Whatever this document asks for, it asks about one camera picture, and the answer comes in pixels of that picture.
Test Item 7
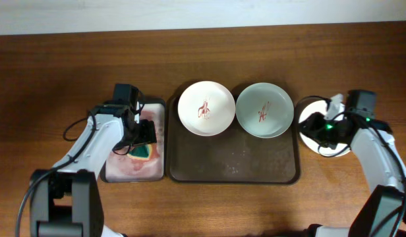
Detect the green yellow sponge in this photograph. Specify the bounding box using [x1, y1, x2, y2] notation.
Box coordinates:
[127, 144, 152, 161]

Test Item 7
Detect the pale green plate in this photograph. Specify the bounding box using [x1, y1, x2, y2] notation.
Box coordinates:
[236, 82, 294, 138]

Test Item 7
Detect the pinkish white plate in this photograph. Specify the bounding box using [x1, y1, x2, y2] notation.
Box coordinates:
[177, 81, 235, 136]

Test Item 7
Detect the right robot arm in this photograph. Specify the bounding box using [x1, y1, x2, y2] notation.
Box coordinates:
[299, 111, 406, 237]

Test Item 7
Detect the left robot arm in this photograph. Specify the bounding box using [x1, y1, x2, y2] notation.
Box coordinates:
[24, 105, 156, 236]

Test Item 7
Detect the small black tray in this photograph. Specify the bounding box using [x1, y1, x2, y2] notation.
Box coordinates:
[100, 98, 165, 182]

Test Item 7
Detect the large brown tray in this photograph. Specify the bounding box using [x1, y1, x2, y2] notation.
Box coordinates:
[165, 97, 301, 185]

